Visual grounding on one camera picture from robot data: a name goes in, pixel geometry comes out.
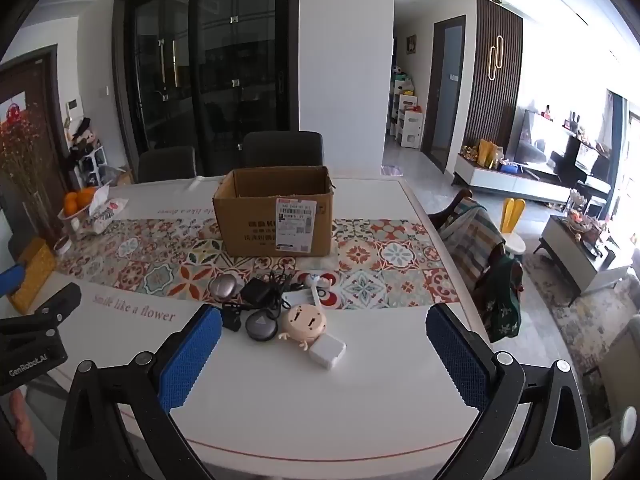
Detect silver egg-shaped device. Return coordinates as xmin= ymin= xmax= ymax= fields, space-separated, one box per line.
xmin=209 ymin=274 xmax=242 ymax=304

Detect doll keychain with keys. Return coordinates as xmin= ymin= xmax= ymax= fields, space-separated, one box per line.
xmin=301 ymin=272 xmax=331 ymax=302

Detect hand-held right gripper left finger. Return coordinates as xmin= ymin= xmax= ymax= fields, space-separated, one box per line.
xmin=59 ymin=304 xmax=223 ymax=480

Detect person's left hand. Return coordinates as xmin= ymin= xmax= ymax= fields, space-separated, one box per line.
xmin=7 ymin=387 xmax=34 ymax=461

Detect dried flower bouquet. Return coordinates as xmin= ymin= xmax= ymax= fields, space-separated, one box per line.
xmin=0 ymin=107 xmax=66 ymax=243

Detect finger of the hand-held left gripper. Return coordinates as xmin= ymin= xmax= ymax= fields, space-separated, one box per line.
xmin=0 ymin=264 xmax=27 ymax=293
xmin=0 ymin=282 xmax=82 ymax=341

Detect black glass sliding doors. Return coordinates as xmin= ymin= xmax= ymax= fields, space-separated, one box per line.
xmin=111 ymin=0 xmax=302 ymax=177

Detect patterned floor rug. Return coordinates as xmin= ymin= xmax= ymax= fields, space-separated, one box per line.
xmin=520 ymin=250 xmax=640 ymax=378

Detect bowl of oranges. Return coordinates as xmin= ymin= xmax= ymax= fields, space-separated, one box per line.
xmin=57 ymin=187 xmax=99 ymax=232

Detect wooden chair with striped blanket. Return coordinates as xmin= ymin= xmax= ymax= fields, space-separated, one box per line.
xmin=439 ymin=190 xmax=507 ymax=286

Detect white charger cube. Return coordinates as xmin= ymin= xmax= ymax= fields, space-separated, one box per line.
xmin=307 ymin=337 xmax=347 ymax=370

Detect wooden chair with green cloth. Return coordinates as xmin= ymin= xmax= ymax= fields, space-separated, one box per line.
xmin=474 ymin=242 xmax=524 ymax=345

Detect white storage shelf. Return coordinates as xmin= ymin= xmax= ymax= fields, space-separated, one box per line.
xmin=394 ymin=79 xmax=426 ymax=149

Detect white battery case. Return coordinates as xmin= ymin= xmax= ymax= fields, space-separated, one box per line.
xmin=284 ymin=288 xmax=322 ymax=311

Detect dark upholstered chair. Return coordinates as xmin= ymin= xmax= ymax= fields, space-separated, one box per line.
xmin=137 ymin=146 xmax=197 ymax=184
xmin=243 ymin=131 xmax=325 ymax=169

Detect yellow woven box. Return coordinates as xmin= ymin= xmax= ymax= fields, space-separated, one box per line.
xmin=9 ymin=237 xmax=57 ymax=312

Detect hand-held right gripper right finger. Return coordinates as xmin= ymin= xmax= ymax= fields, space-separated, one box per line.
xmin=425 ymin=302 xmax=591 ymax=480

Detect yellow bunny-ear stool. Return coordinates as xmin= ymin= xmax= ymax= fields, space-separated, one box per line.
xmin=499 ymin=197 xmax=527 ymax=257

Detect peach round toy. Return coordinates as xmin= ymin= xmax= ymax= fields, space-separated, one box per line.
xmin=277 ymin=304 xmax=328 ymax=354

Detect white tv cabinet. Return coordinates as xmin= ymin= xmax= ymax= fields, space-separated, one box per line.
xmin=454 ymin=152 xmax=572 ymax=202

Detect patterned table runner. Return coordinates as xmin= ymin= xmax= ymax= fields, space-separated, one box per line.
xmin=54 ymin=217 xmax=461 ymax=311

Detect shoe rack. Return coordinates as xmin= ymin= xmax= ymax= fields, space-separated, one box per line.
xmin=74 ymin=144 xmax=109 ymax=189

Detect white coffee table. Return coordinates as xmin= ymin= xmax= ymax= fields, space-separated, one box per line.
xmin=534 ymin=214 xmax=627 ymax=307

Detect small black device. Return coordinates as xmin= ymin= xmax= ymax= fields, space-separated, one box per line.
xmin=220 ymin=304 xmax=244 ymax=332

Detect television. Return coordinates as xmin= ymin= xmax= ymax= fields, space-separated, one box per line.
xmin=516 ymin=109 xmax=555 ymax=167

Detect brown cardboard box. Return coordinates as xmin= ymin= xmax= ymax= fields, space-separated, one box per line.
xmin=212 ymin=166 xmax=335 ymax=257

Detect black power adapter with cable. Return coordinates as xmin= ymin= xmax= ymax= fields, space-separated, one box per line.
xmin=239 ymin=270 xmax=308 ymax=312

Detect dark round puck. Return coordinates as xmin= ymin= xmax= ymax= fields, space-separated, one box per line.
xmin=245 ymin=309 xmax=275 ymax=343

